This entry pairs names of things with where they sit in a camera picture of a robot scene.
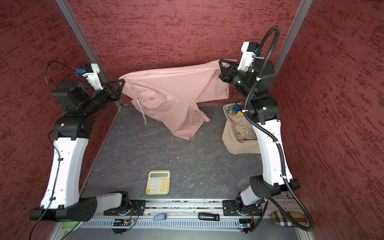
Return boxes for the yellow calculator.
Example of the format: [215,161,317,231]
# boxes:
[146,170,171,195]

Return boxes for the pink shorts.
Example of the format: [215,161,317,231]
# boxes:
[120,61,229,140]

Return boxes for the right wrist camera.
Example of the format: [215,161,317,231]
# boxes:
[237,42,259,72]

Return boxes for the left circuit board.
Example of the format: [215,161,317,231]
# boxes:
[113,219,132,228]

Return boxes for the right circuit board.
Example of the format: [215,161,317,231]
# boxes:
[239,219,255,231]

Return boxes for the white plastic basket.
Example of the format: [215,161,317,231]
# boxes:
[223,103,235,113]

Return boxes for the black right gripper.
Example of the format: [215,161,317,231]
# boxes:
[222,58,259,99]

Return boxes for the green round button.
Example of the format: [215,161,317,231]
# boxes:
[62,222,80,232]

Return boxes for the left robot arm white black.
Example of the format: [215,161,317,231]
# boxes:
[29,80,131,222]

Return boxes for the plaid glasses case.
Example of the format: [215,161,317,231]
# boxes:
[271,210,308,228]

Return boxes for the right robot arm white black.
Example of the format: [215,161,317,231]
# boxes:
[219,59,301,212]

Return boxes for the beige shorts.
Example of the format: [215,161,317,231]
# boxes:
[222,112,261,155]

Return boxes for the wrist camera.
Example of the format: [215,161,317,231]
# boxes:
[237,42,259,72]
[76,64,103,91]

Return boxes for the multicolour striped shorts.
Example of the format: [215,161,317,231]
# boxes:
[226,102,244,116]

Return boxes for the small blue object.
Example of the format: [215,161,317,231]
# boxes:
[153,213,167,222]

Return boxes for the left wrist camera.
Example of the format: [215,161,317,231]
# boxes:
[76,64,103,91]

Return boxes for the black usb stick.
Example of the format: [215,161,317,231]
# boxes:
[198,212,220,222]

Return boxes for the circuit board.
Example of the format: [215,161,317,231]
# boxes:
[113,219,132,228]
[239,219,255,231]

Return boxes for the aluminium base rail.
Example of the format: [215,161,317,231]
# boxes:
[49,197,316,240]

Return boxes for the black corrugated cable conduit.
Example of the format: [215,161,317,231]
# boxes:
[242,25,315,232]

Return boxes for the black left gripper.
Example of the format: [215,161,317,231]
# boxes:
[80,78,124,117]

